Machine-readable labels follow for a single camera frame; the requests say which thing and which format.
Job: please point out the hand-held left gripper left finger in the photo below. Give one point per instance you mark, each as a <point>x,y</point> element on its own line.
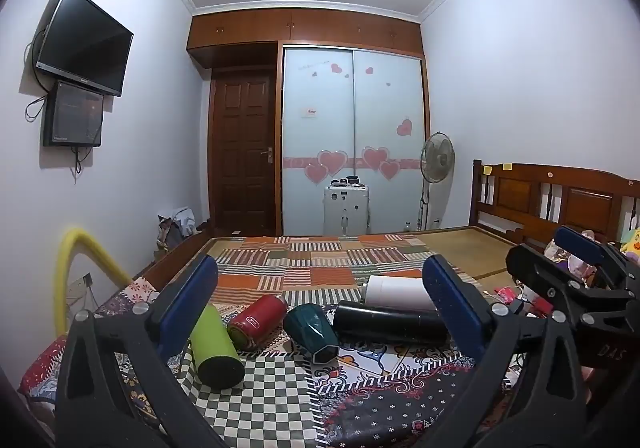
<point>187,300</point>

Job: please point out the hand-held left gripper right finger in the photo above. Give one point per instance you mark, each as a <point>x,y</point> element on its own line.
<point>452,298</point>

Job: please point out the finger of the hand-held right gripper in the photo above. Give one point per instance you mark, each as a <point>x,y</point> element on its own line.
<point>580,243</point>
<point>540,270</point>

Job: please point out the red insulated cup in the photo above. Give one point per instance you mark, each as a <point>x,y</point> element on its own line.
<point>257,320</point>

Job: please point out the dark green faceted cup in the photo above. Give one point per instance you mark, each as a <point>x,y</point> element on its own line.
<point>310,328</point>

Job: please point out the pink soft toy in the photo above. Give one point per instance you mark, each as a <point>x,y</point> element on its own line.
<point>565,260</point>

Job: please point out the yellow plush toy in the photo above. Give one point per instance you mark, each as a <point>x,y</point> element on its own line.
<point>632,243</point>

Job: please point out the white insulated bottle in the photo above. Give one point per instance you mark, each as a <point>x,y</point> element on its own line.
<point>400,290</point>

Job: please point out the green insulated bottle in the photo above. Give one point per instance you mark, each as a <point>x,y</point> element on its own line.
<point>215,348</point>

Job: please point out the black insulated bottle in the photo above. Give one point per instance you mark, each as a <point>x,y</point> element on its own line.
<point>390,323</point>

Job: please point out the pile of clothes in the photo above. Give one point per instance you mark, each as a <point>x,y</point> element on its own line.
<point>175,228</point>

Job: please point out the green checkered cloth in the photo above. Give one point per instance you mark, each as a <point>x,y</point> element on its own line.
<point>270,393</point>

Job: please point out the striped patchwork blanket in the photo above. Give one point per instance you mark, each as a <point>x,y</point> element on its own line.
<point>310,268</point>

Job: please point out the yellow foam tube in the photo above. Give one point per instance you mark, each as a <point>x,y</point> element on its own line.
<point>62,278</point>

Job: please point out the floral patchwork quilt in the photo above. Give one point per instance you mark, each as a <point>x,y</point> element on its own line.
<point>380,408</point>

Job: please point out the white boxy appliance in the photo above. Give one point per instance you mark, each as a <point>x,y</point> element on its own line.
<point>346,210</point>

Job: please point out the standing electric fan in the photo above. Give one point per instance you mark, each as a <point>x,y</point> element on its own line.
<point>437,156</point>

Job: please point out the brown wooden door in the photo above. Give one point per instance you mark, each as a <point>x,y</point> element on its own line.
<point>242,153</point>

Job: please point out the group of heart stickers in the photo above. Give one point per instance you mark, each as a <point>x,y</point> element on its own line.
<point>332,161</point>

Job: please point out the frosted sliding-door wardrobe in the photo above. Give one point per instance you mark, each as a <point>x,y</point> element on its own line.
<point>320,138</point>

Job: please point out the wooden overhead cabinet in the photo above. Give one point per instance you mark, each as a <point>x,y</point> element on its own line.
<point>300,26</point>

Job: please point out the wall power socket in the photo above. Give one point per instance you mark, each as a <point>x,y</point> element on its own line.
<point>80,285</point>

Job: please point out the small black wall screen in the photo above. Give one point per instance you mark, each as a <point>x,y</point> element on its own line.
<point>72,116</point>

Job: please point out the black wall television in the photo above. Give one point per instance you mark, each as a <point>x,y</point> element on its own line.
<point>85,43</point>

